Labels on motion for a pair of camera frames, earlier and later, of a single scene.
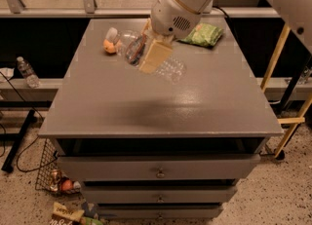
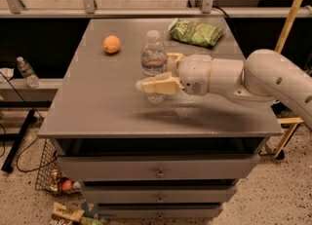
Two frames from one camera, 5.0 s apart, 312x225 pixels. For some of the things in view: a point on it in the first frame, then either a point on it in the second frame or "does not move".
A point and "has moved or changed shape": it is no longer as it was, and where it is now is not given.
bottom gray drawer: [161, 212] does not move
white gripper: [170, 14] -> [194, 73]
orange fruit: [109, 46] does not move
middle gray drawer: [160, 195] does not move
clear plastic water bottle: [172, 70] has moved or changed shape
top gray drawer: [159, 168] does not move
